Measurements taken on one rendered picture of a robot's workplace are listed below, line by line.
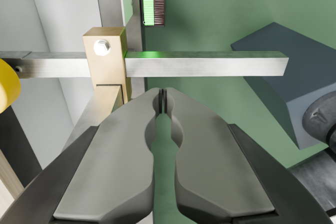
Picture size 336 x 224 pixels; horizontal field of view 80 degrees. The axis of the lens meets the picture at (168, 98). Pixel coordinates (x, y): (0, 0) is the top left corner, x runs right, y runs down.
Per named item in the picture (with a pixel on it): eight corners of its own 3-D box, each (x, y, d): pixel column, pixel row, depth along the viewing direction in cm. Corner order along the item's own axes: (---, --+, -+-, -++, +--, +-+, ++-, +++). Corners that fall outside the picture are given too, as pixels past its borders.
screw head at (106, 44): (109, 39, 26) (107, 41, 25) (111, 54, 27) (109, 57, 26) (93, 39, 26) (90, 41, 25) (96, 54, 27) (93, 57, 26)
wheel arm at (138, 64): (277, 47, 33) (291, 57, 29) (271, 67, 35) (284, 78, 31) (2, 48, 31) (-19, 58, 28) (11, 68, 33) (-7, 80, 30)
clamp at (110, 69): (129, 26, 30) (124, 35, 26) (136, 101, 38) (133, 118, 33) (88, 26, 30) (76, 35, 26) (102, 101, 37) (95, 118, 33)
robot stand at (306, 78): (274, 21, 109) (374, 66, 58) (284, 59, 121) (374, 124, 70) (230, 44, 114) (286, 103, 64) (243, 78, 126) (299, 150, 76)
